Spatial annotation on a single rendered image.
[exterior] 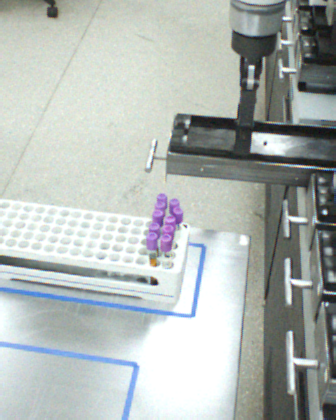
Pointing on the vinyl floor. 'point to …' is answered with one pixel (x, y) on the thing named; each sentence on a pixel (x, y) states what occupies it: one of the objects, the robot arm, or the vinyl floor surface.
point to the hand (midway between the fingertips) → (243, 129)
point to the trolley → (128, 344)
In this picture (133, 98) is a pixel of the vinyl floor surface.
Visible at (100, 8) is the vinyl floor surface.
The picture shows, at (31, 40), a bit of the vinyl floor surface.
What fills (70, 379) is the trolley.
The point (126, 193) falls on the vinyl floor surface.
